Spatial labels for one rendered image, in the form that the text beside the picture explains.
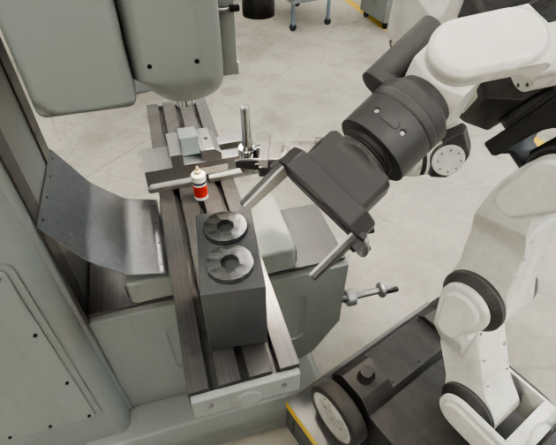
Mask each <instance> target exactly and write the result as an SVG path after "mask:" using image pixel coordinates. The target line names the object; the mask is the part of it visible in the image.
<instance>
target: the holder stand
mask: <svg viewBox="0 0 556 445"><path fill-rule="evenodd" d="M196 229H197V246H198V263H199V295H200V300H201V304H202V309H203V314H204V318H205V322H206V326H207V334H208V339H209V343H210V348H211V350H217V349H223V348H229V347H235V346H240V345H246V344H252V343H263V342H266V341H267V290H266V283H265V278H264V273H263V268H262V264H261V259H260V255H259V247H258V242H257V237H256V232H255V228H254V223H253V219H252V211H251V210H250V211H248V212H247V211H246V210H245V209H242V210H234V211H221V212H218V213H211V214H203V215H196Z"/></svg>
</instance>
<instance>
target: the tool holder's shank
mask: <svg viewBox="0 0 556 445"><path fill-rule="evenodd" d="M240 118H241V130H242V139H241V145H242V146H243V148H244V149H250V148H252V145H253V140H252V128H251V112H250V105H248V104H246V105H244V104H242V105H240Z"/></svg>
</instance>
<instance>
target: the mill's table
mask: <svg viewBox="0 0 556 445"><path fill-rule="evenodd" d="M147 116H148V123H149V129H150V135H151V141H152V148H157V147H166V146H167V145H168V144H167V140H166V135H165V134H167V133H172V132H176V133H177V128H184V127H189V126H194V127H195V129H196V130H197V129H199V128H208V129H210V130H212V131H214V135H215V137H216V138H217V137H219V135H218V133H217V131H216V128H215V125H214V121H213V119H212V116H211V113H210V110H209V108H208V106H207V101H206V98H205V97H204V98H201V99H198V100H196V102H195V103H194V104H193V105H192V106H190V107H178V106H176V104H175V103H174V102H164V103H163V104H157V103H156V104H150V105H147ZM207 190H208V198H207V199H206V200H202V201H199V200H196V199H195V197H194V192H193V187H192V186H189V187H185V188H179V189H175V190H170V191H165V192H159V197H160V203H161V211H162V222H163V228H164V235H165V241H166V247H167V254H168V260H169V272H170V278H171V284H172V290H173V297H174V304H175V310H176V317H177V328H178V334H179V341H180V347H181V353H182V360H183V366H184V377H185V384H186V390H187V396H188V398H189V401H190V404H191V408H192V411H193V412H194V416H195V418H196V419H197V418H200V417H204V416H207V415H210V414H214V413H217V412H220V411H226V410H229V409H233V408H236V407H239V406H248V405H251V404H255V403H257V402H258V401H259V400H262V399H266V398H269V397H272V396H278V395H280V394H284V393H287V392H290V391H293V390H297V389H299V382H300V371H299V367H300V363H299V360H298V358H297V354H296V351H295V348H294V346H293V343H292V341H291V338H290V335H289V331H288V329H287V326H286V323H285V321H284V319H283V316H282V311H281V309H280V307H279V304H278V301H277V298H276V296H275V294H274V289H273V286H272V284H271V282H270V279H269V276H268V273H267V270H266V267H265V264H264V261H263V259H262V257H261V254H260V252H259V255H260V259H261V264H262V268H263V273H264V278H265V283H266V290H267V341H266V342H263V343H252V344H246V345H240V346H235V347H229V348H223V349H217V350H211V348H210V343H209V339H208V334H207V326H206V322H205V318H204V314H203V309H202V304H201V300H200V295H199V263H198V246H197V229H196V215H203V214H211V213H218V212H221V211H234V210H242V209H244V208H243V206H242V205H241V204H240V201H241V197H240V195H239V192H238V189H237V185H236V183H235V180H234V178H231V179H226V180H222V181H216V182H212V183H210V181H209V180H207Z"/></svg>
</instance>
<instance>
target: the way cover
mask: <svg viewBox="0 0 556 445"><path fill-rule="evenodd" d="M67 166H68V167H67ZM54 173H56V174H54ZM76 183H77V184H76ZM68 191H69V192H68ZM82 191H83V192H82ZM90 191H91V192H90ZM41 196H42V197H41V204H40V211H39V216H38V222H37V224H36V228H37V229H38V230H40V231H42V232H43V233H45V234H46V235H48V236H49V237H51V238H53V239H54V240H56V241H57V242H58V243H59V244H61V245H63V246H64V247H66V248H67V249H69V250H70V251H72V252H73V253H75V254H77V255H78V256H79V257H80V258H82V259H83V260H86V261H88V262H90V263H93V264H95V265H98V266H101V267H104V268H108V269H111V270H114V271H116V272H119V273H122V274H125V275H165V274H167V267H166V260H165V253H164V247H163V241H162V228H161V221H160V215H159V208H158V201H157V200H148V199H126V198H123V197H121V196H118V195H116V194H114V193H113V192H110V191H107V190H105V189H103V188H101V187H100V186H97V185H94V184H92V183H91V182H89V181H88V180H87V179H85V178H84V177H83V176H82V175H80V174H79V173H78V172H77V171H76V170H75V169H74V168H73V167H72V166H71V165H69V164H68V163H67V162H66V161H65V160H63V159H62V158H61V157H60V156H59V155H57V154H56V153H55V152H54V151H53V150H51V149H49V159H48V163H47V168H46V173H45V178H44V183H43V188H42V194H41ZM66 201H67V202H66ZM150 210H152V211H150ZM52 216H54V217H52ZM91 216H92V217H93V218H92V217H91ZM100 216H101V217H100ZM142 216H143V217H142ZM54 220H55V221H54ZM75 220H76V221H75ZM120 223H121V224H120ZM134 223H135V224H134ZM42 225H43V226H42ZM139 226H140V227H139ZM112 227H113V228H114V229H113V228H112ZM60 228H61V229H60ZM149 231H150V232H149ZM70 233H71V234H70ZM145 233H146V234H145ZM105 234H106V235H105ZM90 236H91V237H90ZM88 241H89V242H88ZM103 242H104V243H103ZM137 243H138V244H137ZM142 245H143V246H142ZM96 246H97V247H96ZM96 249H97V250H96ZM130 249H131V250H130ZM142 252H143V253H142ZM96 254H98V255H96ZM147 255H148V256H147ZM158 256H159V257H158ZM110 262H111V263H110ZM133 264H134V265H133ZM152 264H153V265H152ZM150 268H151V269H150Z"/></svg>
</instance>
